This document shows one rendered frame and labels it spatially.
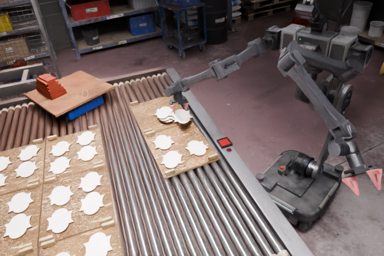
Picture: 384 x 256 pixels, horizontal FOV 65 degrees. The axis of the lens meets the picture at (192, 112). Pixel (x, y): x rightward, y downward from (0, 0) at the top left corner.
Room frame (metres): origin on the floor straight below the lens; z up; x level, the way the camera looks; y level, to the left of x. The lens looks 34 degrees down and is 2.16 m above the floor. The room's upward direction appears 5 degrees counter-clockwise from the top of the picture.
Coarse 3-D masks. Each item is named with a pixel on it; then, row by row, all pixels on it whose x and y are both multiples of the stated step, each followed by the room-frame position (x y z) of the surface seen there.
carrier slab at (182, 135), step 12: (168, 132) 1.59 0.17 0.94; (180, 132) 1.58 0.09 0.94; (192, 132) 1.57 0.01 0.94; (180, 144) 1.46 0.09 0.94; (204, 144) 1.44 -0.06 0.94; (156, 156) 1.37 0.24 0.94; (192, 156) 1.34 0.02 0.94; (204, 156) 1.33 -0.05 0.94; (180, 168) 1.25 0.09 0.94; (192, 168) 1.25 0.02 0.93
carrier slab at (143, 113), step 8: (144, 104) 1.97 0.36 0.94; (152, 104) 1.96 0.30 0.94; (160, 104) 1.95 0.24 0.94; (168, 104) 1.94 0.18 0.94; (176, 104) 1.93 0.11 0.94; (136, 112) 1.87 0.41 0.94; (144, 112) 1.86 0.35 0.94; (152, 112) 1.85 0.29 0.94; (136, 120) 1.76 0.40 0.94; (144, 120) 1.76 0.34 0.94; (152, 120) 1.75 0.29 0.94; (144, 128) 1.66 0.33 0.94; (152, 128) 1.65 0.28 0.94; (160, 128) 1.65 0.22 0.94; (168, 128) 1.64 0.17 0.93; (144, 136) 1.58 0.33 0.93
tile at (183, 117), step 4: (176, 112) 1.67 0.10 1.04; (180, 112) 1.67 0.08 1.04; (184, 112) 1.66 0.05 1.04; (188, 112) 1.66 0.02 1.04; (172, 116) 1.64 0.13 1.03; (176, 116) 1.63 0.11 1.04; (180, 116) 1.62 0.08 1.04; (184, 116) 1.62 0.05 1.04; (188, 116) 1.62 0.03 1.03; (176, 120) 1.59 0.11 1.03; (180, 120) 1.59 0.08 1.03; (184, 120) 1.58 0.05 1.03; (188, 120) 1.58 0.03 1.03; (184, 124) 1.55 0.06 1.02
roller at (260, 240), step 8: (160, 80) 2.39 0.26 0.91; (216, 168) 1.24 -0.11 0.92; (224, 176) 1.18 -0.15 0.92; (224, 184) 1.12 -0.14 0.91; (232, 192) 1.06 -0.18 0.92; (232, 200) 1.02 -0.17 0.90; (240, 200) 1.01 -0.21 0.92; (240, 208) 0.96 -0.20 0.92; (248, 216) 0.91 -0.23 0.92; (248, 224) 0.87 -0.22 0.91; (256, 232) 0.82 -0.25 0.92; (256, 240) 0.79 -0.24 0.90; (264, 240) 0.78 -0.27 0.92; (264, 248) 0.74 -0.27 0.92
